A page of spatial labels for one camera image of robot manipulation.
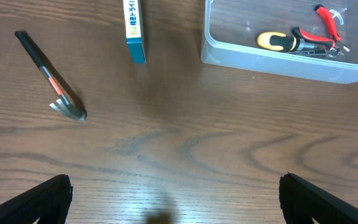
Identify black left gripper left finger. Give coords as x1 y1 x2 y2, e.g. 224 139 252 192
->
0 174 73 224

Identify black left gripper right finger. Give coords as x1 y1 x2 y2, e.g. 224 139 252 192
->
279 173 358 224

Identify thin metal wrench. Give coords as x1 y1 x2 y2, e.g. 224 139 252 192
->
289 48 341 58

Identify red handled pliers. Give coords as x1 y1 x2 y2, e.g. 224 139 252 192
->
292 4 350 54

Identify yellow black stubby screwdriver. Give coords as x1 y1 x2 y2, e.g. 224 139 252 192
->
257 32 317 52

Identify clear plastic container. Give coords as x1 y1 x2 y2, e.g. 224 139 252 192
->
201 0 358 84

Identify blue white cardboard box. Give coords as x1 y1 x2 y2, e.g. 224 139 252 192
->
123 0 146 63

